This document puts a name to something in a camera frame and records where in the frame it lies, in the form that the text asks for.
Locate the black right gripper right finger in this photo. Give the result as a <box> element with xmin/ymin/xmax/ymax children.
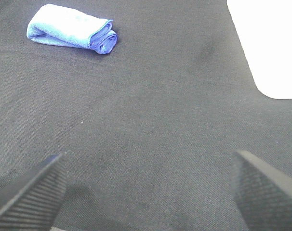
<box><xmin>230</xmin><ymin>150</ymin><xmax>292</xmax><ymax>231</ymax></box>

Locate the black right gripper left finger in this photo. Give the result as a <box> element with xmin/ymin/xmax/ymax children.
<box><xmin>0</xmin><ymin>154</ymin><xmax>67</xmax><ymax>231</ymax></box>

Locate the blue microfibre towel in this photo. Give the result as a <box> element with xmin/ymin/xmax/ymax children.
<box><xmin>27</xmin><ymin>4</ymin><xmax>118</xmax><ymax>54</ymax></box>

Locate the white plastic storage crate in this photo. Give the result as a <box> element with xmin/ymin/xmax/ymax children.
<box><xmin>227</xmin><ymin>0</ymin><xmax>292</xmax><ymax>99</ymax></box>

